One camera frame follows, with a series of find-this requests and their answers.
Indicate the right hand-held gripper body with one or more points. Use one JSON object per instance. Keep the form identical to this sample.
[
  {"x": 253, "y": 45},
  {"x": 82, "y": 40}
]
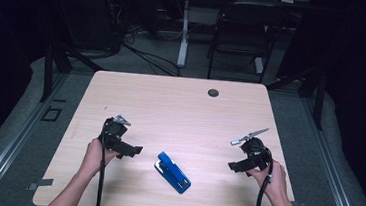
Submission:
[{"x": 255, "y": 151}]

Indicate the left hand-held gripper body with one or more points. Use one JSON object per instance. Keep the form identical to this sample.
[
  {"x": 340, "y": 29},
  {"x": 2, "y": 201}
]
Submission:
[{"x": 114, "y": 132}]

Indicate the person's left hand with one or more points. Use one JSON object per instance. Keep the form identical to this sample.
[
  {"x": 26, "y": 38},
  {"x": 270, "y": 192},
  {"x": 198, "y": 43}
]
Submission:
[{"x": 94, "y": 157}]

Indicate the person's right hand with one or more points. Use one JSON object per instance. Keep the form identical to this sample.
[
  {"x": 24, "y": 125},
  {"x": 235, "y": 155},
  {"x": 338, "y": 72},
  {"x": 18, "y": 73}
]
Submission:
[{"x": 273, "y": 181}]

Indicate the black table grommet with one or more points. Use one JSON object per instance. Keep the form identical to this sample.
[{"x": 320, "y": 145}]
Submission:
[{"x": 213, "y": 93}]

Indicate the white desk foot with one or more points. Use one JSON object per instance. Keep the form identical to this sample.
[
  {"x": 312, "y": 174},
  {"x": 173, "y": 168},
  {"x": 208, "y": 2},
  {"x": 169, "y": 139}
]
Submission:
[{"x": 259, "y": 65}]

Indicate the dark computer cabinet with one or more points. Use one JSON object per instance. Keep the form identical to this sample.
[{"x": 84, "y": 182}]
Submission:
[{"x": 88, "y": 17}]

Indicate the white desk leg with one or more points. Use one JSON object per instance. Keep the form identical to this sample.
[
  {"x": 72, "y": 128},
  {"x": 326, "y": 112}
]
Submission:
[{"x": 184, "y": 36}]

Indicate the black folding chair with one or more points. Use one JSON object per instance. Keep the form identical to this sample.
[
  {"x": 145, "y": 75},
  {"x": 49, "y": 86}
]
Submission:
[{"x": 244, "y": 31}]

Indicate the black frame post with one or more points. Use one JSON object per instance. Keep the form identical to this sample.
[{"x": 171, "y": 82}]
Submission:
[
  {"x": 47, "y": 74},
  {"x": 320, "y": 101}
]

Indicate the metal floor rail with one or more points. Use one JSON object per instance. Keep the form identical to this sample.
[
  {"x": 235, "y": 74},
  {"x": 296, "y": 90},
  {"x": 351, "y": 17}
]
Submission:
[
  {"x": 335, "y": 176},
  {"x": 6, "y": 154}
]

